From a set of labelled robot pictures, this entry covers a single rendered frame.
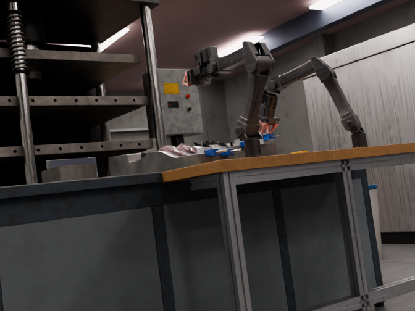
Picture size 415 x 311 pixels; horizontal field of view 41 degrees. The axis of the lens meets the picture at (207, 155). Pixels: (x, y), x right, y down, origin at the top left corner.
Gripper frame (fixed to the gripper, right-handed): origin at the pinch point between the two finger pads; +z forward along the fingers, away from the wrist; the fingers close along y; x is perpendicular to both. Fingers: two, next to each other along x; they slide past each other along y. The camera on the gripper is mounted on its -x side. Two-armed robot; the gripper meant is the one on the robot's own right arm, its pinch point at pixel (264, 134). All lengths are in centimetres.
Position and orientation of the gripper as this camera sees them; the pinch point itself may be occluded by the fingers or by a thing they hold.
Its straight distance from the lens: 271.5
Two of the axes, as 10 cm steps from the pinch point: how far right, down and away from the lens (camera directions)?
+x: 5.8, 3.0, -7.6
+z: -1.7, 9.5, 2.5
